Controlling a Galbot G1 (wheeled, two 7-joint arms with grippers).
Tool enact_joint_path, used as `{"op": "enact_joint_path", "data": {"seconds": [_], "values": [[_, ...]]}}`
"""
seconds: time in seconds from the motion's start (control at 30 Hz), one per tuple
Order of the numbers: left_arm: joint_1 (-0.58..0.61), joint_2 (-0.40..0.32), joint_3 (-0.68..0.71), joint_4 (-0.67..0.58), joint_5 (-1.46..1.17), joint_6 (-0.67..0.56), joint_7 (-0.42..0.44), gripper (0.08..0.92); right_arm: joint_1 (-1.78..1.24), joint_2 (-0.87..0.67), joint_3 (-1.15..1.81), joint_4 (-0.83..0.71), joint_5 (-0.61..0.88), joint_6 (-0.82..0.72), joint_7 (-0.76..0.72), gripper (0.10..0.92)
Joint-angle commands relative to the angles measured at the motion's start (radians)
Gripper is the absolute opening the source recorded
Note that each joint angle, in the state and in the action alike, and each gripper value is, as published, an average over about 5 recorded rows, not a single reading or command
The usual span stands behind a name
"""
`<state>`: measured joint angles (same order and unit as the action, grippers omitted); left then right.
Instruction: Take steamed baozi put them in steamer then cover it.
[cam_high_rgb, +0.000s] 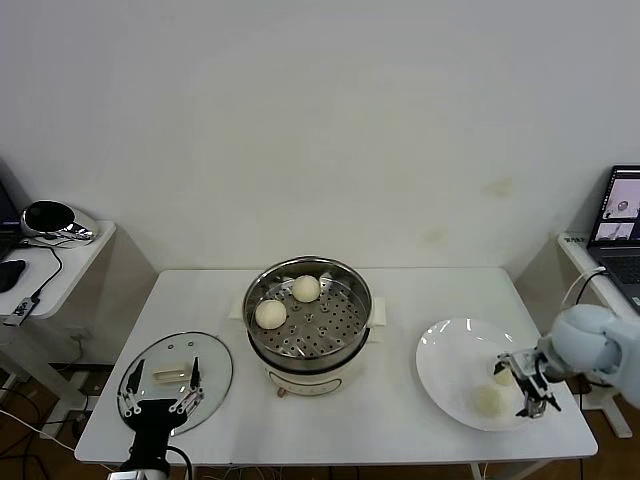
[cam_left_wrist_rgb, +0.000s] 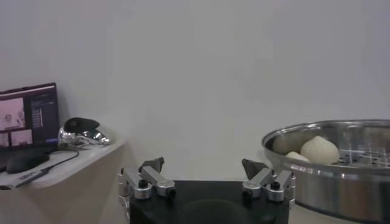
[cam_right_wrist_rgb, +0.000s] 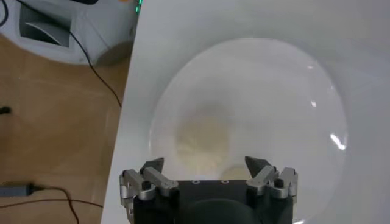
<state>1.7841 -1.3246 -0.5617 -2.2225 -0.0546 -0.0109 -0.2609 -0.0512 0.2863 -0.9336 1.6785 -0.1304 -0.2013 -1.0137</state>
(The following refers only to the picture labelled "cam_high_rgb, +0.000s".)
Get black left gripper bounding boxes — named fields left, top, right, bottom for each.
left=117, top=356, right=205, bottom=464

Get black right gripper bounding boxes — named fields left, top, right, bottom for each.
left=494, top=353, right=551, bottom=419

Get round glass pot lid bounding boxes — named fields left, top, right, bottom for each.
left=116, top=330, right=235, bottom=440

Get perforated steel steamer basket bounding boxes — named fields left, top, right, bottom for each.
left=243, top=256, right=374, bottom=369

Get round white plate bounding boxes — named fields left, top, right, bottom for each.
left=414, top=318, right=544, bottom=433

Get white electric cooker pot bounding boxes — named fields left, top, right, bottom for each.
left=228, top=295, right=389, bottom=399

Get white side desk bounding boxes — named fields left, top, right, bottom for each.
left=555, top=232, right=640, bottom=439
left=0, top=219, right=117, bottom=414

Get grey laptop with lit screen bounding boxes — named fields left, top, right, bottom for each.
left=584, top=165, right=640, bottom=316

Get small grey usb hub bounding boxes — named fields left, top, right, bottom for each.
left=1, top=295, right=41, bottom=327

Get black computer mouse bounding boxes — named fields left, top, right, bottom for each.
left=0, top=259, right=26, bottom=294

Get silver black headset device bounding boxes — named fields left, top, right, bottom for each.
left=20, top=199, right=97, bottom=243

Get dark laptop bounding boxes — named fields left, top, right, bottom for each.
left=0, top=158, right=30, bottom=262

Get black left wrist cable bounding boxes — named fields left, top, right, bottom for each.
left=167, top=444, right=194, bottom=480

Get black cable with adapter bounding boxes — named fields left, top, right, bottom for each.
left=569, top=272, right=609, bottom=311

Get white flat cable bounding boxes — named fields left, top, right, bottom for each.
left=560, top=267, right=606, bottom=307

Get white floor cable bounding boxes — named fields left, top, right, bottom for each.
left=0, top=410, right=76, bottom=448

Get black headset cable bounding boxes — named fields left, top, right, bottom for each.
left=19, top=239, right=64, bottom=301

